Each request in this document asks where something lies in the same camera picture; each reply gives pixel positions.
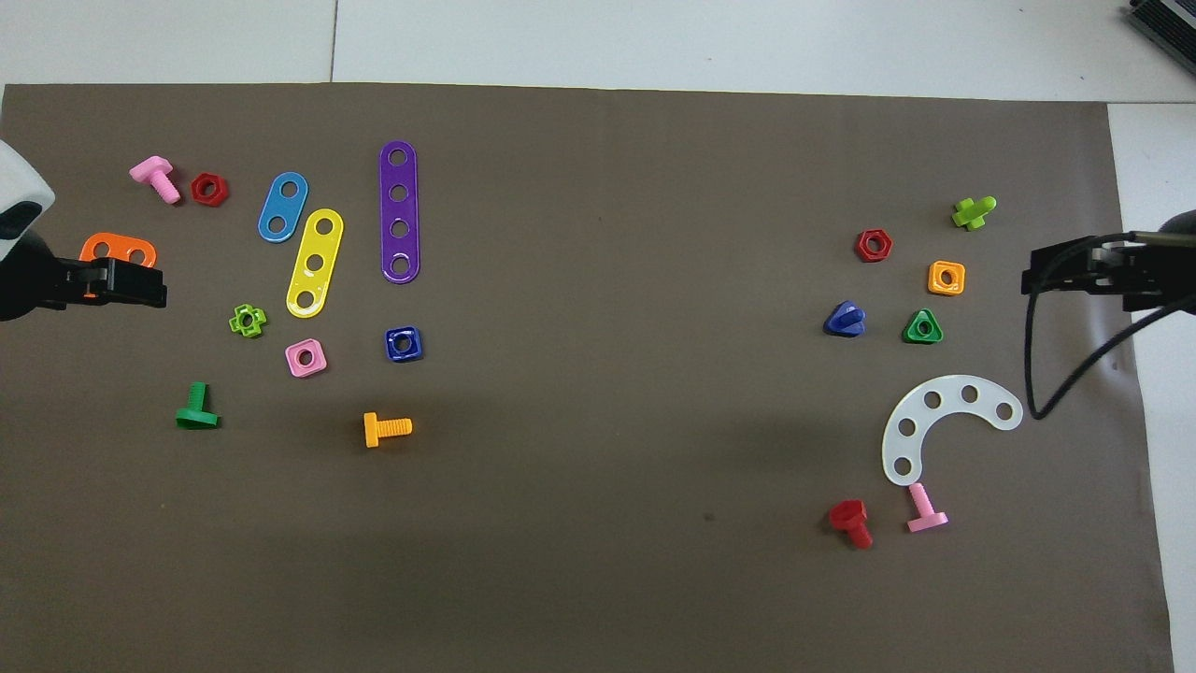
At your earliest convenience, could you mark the white curved five-hole strip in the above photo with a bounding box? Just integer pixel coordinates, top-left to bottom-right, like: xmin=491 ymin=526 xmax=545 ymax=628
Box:
xmin=881 ymin=375 xmax=1024 ymax=487

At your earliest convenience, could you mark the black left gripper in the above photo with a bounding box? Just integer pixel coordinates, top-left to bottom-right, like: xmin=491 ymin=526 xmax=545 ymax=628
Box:
xmin=0 ymin=229 xmax=170 ymax=322

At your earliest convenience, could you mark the dark blue plastic bolt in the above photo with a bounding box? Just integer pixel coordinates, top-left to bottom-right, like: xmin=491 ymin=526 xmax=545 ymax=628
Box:
xmin=822 ymin=300 xmax=867 ymax=339

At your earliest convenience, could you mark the pink square plastic nut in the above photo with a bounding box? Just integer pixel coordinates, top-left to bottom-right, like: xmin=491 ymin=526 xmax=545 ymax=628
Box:
xmin=285 ymin=337 xmax=329 ymax=379

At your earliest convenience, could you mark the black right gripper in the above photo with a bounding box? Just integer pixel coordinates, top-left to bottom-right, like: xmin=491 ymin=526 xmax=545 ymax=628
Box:
xmin=1020 ymin=209 xmax=1196 ymax=314

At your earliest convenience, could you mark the light green cross bolt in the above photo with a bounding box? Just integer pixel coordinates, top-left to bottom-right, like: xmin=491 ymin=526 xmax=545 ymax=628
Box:
xmin=951 ymin=195 xmax=998 ymax=232

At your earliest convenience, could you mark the red plastic bolt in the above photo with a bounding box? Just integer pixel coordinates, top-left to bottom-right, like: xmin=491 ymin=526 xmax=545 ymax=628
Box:
xmin=828 ymin=499 xmax=875 ymax=551

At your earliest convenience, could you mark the black ribbed device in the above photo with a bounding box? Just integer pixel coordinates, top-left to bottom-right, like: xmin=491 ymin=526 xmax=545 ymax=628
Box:
xmin=1126 ymin=0 xmax=1196 ymax=52

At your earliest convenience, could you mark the blue two-hole plastic strip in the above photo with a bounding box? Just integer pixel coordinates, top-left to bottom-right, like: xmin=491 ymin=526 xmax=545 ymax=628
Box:
xmin=257 ymin=171 xmax=309 ymax=244

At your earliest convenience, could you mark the purple four-hole plastic strip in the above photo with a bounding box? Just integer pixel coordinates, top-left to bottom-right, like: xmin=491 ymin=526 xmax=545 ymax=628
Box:
xmin=378 ymin=140 xmax=421 ymax=284

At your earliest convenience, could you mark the yellow three-hole plastic strip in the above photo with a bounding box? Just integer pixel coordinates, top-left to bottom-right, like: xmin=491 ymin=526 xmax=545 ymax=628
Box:
xmin=285 ymin=208 xmax=345 ymax=320

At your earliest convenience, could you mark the orange heart-shaped plastic plate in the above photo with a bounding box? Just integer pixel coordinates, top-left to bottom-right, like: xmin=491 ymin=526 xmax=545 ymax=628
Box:
xmin=78 ymin=232 xmax=159 ymax=301

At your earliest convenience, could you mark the dark green plastic bolt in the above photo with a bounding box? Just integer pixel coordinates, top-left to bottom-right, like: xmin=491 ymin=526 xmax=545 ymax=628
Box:
xmin=175 ymin=381 xmax=221 ymax=431

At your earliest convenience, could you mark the orange plastic bolt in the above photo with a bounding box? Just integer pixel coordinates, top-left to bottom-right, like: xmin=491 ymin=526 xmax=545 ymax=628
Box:
xmin=363 ymin=411 xmax=413 ymax=449

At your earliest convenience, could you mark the pink plastic bolt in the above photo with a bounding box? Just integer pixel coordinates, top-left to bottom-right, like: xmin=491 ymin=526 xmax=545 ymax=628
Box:
xmin=129 ymin=155 xmax=182 ymax=206
xmin=905 ymin=482 xmax=950 ymax=534

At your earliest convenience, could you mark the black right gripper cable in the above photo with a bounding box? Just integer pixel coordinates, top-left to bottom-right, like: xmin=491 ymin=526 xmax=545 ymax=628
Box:
xmin=1024 ymin=231 xmax=1196 ymax=422

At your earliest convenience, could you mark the brown table mat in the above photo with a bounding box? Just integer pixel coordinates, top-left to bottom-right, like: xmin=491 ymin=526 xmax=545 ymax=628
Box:
xmin=0 ymin=82 xmax=1176 ymax=673

